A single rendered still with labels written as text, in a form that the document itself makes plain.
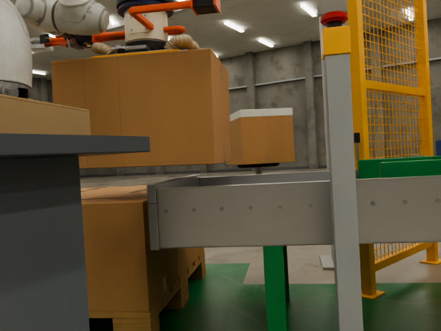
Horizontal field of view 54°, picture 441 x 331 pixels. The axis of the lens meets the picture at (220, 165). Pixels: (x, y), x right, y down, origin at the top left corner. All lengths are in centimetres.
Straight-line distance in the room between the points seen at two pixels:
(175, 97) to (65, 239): 67
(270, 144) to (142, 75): 178
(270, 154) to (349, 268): 210
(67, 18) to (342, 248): 108
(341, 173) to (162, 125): 68
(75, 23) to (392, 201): 113
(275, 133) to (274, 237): 194
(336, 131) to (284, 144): 210
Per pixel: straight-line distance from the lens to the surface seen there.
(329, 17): 119
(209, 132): 150
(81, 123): 109
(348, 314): 122
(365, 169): 191
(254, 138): 317
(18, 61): 112
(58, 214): 108
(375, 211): 135
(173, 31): 176
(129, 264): 163
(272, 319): 142
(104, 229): 164
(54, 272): 109
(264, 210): 133
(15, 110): 99
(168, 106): 154
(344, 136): 115
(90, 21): 151
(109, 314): 171
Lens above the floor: 69
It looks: 1 degrees down
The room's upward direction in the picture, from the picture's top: 3 degrees counter-clockwise
